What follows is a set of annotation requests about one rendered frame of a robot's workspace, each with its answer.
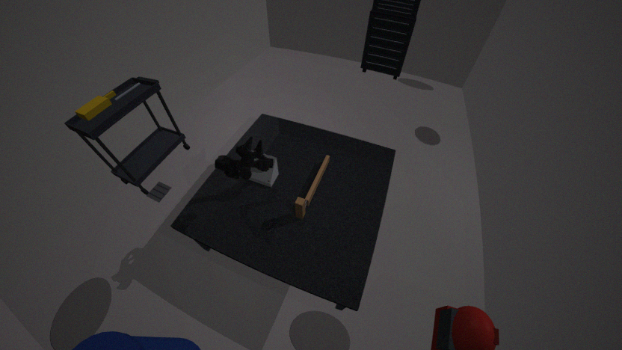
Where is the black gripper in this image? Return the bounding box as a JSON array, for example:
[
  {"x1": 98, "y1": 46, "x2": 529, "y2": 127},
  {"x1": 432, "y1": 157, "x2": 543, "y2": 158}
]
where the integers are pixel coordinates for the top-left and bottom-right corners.
[{"x1": 236, "y1": 136, "x2": 265, "y2": 167}]

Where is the brown wooden post with slot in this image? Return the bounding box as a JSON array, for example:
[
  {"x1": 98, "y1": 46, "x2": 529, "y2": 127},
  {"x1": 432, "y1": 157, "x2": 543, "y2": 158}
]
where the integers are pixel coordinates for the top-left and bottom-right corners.
[{"x1": 295, "y1": 197, "x2": 306, "y2": 220}]

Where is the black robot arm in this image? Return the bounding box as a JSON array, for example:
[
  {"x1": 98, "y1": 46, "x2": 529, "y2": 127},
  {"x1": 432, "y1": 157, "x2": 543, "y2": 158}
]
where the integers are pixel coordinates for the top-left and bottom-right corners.
[{"x1": 215, "y1": 152, "x2": 273, "y2": 179}]

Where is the wooden side rail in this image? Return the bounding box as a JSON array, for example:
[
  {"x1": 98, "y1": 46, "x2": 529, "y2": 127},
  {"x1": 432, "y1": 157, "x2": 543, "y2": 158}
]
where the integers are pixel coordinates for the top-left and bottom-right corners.
[{"x1": 305, "y1": 155, "x2": 330, "y2": 206}]

